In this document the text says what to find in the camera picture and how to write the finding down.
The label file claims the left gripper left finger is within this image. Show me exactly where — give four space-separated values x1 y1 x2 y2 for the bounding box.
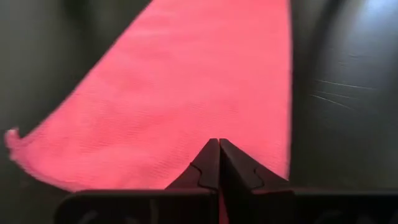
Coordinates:
54 138 220 224

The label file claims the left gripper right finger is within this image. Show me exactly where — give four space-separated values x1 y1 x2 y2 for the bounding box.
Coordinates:
220 138 398 224

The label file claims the pink microfiber towel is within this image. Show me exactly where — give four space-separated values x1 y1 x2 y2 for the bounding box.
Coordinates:
4 0 292 224

